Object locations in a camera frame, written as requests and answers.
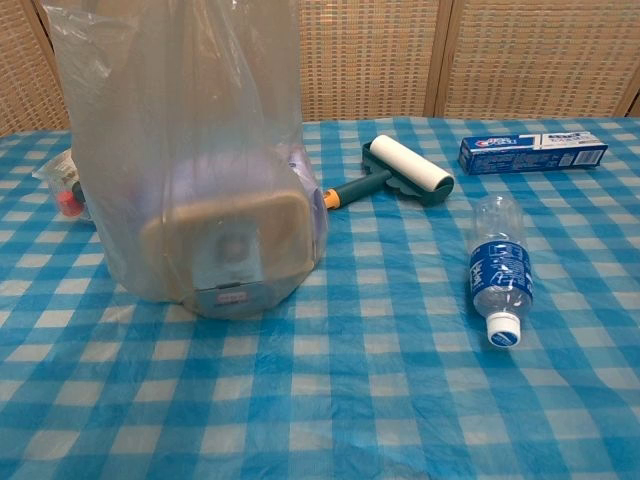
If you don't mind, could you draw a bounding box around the blue white checkered tablecloth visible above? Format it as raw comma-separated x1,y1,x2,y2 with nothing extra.
0,115,640,480

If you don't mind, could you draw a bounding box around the translucent plastic bag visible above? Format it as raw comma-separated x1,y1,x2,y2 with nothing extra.
42,0,331,321

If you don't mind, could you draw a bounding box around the teal lint roller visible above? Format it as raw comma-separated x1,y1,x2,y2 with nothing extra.
322,133,456,210

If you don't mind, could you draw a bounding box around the beige lidded container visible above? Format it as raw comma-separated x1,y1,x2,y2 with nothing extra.
141,191,315,304

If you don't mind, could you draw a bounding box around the woven bamboo folding screen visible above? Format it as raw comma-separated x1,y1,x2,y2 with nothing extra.
0,0,640,137

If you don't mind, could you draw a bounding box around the grey small box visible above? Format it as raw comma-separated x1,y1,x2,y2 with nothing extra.
191,213,267,317

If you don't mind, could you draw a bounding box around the clear bottle blue label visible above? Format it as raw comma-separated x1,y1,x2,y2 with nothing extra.
467,195,534,351

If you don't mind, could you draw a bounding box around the blue toothpaste box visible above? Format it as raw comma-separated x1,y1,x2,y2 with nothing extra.
458,130,610,176

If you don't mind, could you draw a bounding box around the red item clear packet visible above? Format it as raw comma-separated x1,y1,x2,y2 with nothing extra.
51,178,94,224

